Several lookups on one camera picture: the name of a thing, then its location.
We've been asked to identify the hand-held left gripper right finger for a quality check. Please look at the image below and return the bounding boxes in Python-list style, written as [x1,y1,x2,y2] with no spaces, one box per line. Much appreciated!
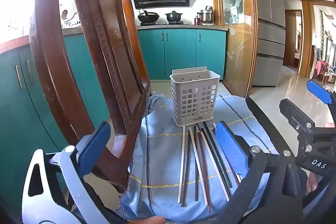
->
[213,121,309,224]

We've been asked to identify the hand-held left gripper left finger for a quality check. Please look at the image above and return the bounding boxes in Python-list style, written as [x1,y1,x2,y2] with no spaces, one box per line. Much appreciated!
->
[22,121,112,224]

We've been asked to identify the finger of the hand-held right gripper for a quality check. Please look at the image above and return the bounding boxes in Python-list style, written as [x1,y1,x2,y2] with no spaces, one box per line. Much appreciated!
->
[279,98,317,132]
[307,80,334,106]

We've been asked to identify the black chopstick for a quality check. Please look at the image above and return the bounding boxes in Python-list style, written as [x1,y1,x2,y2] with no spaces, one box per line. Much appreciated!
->
[203,122,234,189]

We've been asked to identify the dark red chopstick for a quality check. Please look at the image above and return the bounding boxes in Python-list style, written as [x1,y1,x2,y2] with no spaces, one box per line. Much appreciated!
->
[198,131,211,213]
[227,160,240,185]

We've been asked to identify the white chopstick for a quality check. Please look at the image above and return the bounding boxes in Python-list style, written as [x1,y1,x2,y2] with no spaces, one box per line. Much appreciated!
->
[177,127,186,204]
[188,127,209,206]
[201,129,230,202]

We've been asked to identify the bundle of mixed chopsticks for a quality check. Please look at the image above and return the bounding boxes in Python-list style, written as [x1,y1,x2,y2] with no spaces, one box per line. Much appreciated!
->
[181,132,192,207]

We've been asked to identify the white plastic utensil basket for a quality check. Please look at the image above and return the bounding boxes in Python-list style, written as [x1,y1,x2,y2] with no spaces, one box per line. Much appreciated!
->
[169,66,221,127]

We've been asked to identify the person's right hand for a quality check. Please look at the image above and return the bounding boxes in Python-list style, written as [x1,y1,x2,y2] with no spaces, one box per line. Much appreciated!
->
[305,170,323,194]

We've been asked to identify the pink cloth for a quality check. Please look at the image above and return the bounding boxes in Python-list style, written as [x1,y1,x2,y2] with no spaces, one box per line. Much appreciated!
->
[315,61,325,77]

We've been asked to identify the blue checked cloth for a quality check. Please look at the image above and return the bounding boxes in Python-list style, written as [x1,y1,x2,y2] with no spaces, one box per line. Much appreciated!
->
[115,93,280,223]

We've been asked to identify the grey refrigerator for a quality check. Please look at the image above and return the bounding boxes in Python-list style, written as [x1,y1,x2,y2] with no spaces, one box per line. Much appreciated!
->
[251,0,286,87]

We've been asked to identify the teal lower kitchen cabinets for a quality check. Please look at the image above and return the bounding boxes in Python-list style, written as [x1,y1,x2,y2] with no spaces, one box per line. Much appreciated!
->
[0,34,111,214]
[137,28,227,81]

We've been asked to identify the carved wooden chair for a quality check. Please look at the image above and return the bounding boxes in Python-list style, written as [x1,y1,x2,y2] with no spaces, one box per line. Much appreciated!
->
[28,0,153,194]

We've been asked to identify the wood framed glass door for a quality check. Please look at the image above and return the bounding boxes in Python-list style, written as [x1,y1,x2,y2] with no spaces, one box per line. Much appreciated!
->
[211,0,259,98]

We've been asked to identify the white dish rack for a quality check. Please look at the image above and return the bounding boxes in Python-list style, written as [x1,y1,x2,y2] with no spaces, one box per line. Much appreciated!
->
[59,4,80,29]

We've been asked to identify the kitchen countertop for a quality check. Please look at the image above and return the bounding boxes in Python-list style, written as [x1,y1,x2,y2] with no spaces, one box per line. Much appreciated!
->
[0,24,229,54]

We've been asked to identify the gas stove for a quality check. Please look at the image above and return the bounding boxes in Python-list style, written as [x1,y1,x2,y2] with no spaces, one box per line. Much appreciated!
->
[136,21,184,26]

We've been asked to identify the black wok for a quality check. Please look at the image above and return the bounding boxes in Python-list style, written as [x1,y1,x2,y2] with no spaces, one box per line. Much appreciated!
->
[137,10,160,24]

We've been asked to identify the black cooking pot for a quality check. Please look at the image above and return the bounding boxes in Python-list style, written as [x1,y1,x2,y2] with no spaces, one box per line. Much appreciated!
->
[165,10,183,23]

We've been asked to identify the wooden door frame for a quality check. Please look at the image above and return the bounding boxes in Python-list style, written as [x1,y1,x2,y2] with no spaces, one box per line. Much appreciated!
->
[283,0,313,78]

